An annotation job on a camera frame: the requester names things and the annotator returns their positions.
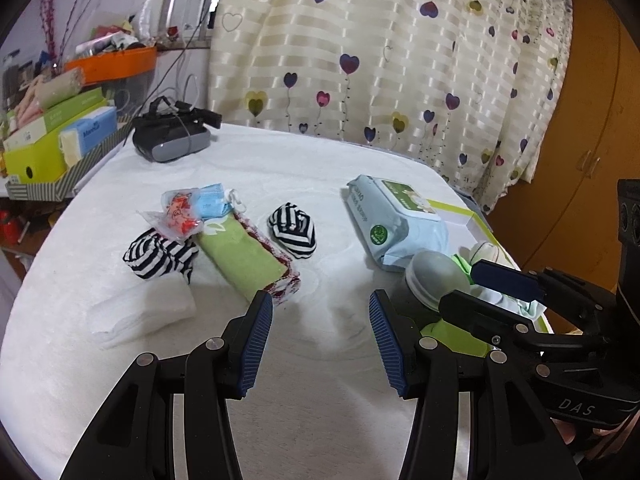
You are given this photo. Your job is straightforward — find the purple dried flower branches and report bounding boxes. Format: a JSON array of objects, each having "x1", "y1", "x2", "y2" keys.
[{"x1": 37, "y1": 0, "x2": 126, "y2": 68}]

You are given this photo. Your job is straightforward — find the striped cardboard tray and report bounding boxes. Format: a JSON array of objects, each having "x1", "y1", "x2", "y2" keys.
[{"x1": 5, "y1": 120, "x2": 136, "y2": 201}]

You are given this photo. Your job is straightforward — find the black white striped sock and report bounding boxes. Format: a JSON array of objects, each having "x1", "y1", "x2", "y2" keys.
[
  {"x1": 266, "y1": 203, "x2": 318, "y2": 260},
  {"x1": 123, "y1": 227, "x2": 199, "y2": 286}
]

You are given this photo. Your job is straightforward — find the red plastic object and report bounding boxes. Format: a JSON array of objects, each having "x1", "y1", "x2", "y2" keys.
[{"x1": 0, "y1": 210, "x2": 23, "y2": 246}]

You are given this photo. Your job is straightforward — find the beige rolled cloth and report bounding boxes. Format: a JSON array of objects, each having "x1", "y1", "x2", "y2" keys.
[{"x1": 37, "y1": 67, "x2": 86, "y2": 109}]

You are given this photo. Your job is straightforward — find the green towel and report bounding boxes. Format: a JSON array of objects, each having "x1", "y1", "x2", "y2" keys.
[{"x1": 194, "y1": 210, "x2": 303, "y2": 307}]

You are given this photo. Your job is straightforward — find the blue tissue pack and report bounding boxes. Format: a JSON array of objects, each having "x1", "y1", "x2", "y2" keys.
[{"x1": 59, "y1": 106, "x2": 118, "y2": 165}]

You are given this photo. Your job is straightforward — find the light blue wet wipes pack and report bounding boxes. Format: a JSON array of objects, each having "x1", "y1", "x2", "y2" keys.
[{"x1": 341, "y1": 175, "x2": 448, "y2": 272}]

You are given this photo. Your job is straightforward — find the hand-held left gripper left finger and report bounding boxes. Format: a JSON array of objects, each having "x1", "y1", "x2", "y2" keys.
[{"x1": 60, "y1": 290, "x2": 275, "y2": 480}]

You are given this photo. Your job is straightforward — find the blue face mask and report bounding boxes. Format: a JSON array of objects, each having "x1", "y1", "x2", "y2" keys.
[{"x1": 192, "y1": 182, "x2": 248, "y2": 221}]

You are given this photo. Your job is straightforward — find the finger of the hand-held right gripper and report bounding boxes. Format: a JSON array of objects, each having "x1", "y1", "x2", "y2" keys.
[
  {"x1": 472, "y1": 259, "x2": 621, "y2": 336},
  {"x1": 439, "y1": 289, "x2": 608, "y2": 378}
]

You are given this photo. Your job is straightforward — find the orange plastic tray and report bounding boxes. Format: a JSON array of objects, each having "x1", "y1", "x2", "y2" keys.
[{"x1": 62, "y1": 46, "x2": 160, "y2": 85}]

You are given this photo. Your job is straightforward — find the brown wooden wardrobe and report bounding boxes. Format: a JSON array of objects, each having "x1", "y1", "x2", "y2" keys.
[{"x1": 487, "y1": 0, "x2": 640, "y2": 296}]

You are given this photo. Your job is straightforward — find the clear red printed plastic packet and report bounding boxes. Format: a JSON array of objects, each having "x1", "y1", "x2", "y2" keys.
[{"x1": 139, "y1": 187, "x2": 206, "y2": 238}]

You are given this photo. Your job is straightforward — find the green white cardboard box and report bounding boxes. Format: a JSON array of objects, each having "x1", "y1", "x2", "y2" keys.
[{"x1": 427, "y1": 199, "x2": 553, "y2": 336}]

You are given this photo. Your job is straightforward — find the clutter of small packets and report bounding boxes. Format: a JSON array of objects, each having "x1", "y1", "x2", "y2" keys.
[{"x1": 75, "y1": 0, "x2": 166, "y2": 58}]

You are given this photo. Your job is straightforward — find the green paper file box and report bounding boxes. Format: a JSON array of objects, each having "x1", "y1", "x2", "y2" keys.
[{"x1": 2, "y1": 87, "x2": 108, "y2": 183}]

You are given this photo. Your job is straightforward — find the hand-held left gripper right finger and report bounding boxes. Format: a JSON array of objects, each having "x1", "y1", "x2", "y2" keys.
[{"x1": 368, "y1": 289, "x2": 583, "y2": 480}]

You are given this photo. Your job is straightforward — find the green plastic jar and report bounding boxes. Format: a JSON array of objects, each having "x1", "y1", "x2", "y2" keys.
[{"x1": 419, "y1": 317, "x2": 493, "y2": 356}]

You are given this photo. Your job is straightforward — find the grey plastic jar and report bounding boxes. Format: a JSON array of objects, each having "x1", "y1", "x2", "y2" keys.
[{"x1": 392, "y1": 251, "x2": 473, "y2": 321}]

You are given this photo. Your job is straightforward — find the heart print striped curtain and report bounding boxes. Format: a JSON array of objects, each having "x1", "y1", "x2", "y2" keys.
[{"x1": 207, "y1": 0, "x2": 576, "y2": 211}]

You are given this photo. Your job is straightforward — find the black grey VR headset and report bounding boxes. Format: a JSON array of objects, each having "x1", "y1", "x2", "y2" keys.
[{"x1": 132, "y1": 96, "x2": 222, "y2": 163}]

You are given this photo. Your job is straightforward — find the white cable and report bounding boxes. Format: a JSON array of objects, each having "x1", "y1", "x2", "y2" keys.
[{"x1": 182, "y1": 74, "x2": 201, "y2": 108}]

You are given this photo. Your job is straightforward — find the white red stitched towel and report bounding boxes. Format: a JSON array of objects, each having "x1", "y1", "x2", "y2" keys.
[{"x1": 470, "y1": 241, "x2": 516, "y2": 268}]

